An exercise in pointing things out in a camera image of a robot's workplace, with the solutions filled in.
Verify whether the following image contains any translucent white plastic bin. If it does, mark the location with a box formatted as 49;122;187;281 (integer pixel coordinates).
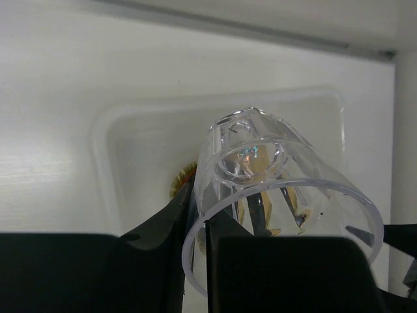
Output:
91;87;345;235

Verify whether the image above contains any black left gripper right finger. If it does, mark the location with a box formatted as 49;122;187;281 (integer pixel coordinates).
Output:
205;212;386;312

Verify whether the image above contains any woven bamboo tray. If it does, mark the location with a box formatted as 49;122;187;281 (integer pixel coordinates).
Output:
169;161;197;200

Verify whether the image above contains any clear plastic cup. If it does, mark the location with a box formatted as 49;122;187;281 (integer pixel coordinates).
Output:
182;107;384;295

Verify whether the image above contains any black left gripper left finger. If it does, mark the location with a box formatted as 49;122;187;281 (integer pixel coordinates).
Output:
1;181;193;312

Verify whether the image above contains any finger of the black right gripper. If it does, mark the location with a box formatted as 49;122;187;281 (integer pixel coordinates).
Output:
345;223;417;258

